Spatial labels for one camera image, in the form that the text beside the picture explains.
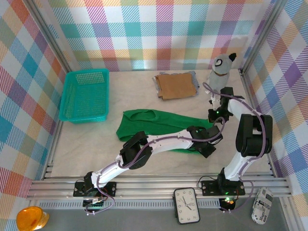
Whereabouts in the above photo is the blue white striped tank top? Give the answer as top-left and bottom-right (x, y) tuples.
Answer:
(151, 70), (201, 99)

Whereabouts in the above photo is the green tank top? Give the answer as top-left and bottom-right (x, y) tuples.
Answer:
(116, 109), (215, 157)

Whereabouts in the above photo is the brown tank top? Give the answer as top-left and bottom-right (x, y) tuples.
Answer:
(154, 72), (197, 102)

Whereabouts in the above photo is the grey plush toy animal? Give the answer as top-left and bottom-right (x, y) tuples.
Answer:
(206, 52), (239, 93)

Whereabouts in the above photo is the small electronics board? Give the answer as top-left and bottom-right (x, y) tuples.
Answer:
(219, 196), (237, 212)
(83, 197), (108, 211)

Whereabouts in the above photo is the black framed white clock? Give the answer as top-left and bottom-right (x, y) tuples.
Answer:
(172, 187), (202, 225)

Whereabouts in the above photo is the teal plastic basket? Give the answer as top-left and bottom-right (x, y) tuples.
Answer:
(59, 68), (111, 125)

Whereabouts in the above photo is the orange translucent plastic object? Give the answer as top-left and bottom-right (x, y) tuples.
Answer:
(16, 206), (50, 231)

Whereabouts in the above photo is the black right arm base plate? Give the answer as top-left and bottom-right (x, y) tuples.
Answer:
(201, 179), (246, 197)

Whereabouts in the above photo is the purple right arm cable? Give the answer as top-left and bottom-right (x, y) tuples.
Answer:
(202, 82), (268, 215)

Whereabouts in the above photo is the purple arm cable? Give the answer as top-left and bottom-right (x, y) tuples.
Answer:
(202, 82), (268, 215)
(84, 117), (227, 216)

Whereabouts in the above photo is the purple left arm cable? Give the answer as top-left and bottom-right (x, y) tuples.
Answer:
(84, 117), (227, 216)

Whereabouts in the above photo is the aluminium side rail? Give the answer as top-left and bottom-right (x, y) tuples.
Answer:
(239, 68), (289, 180)
(41, 119), (64, 181)

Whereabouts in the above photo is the long aluminium frame rail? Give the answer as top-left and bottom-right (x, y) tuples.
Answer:
(26, 177), (293, 201)

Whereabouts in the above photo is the slotted grey cable duct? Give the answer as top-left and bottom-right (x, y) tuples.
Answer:
(38, 198), (222, 209)

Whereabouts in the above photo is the aluminium corner post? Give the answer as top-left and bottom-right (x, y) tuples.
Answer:
(24, 0), (77, 73)
(239, 0), (291, 73)

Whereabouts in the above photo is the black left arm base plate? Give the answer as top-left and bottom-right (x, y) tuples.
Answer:
(73, 180), (117, 198)

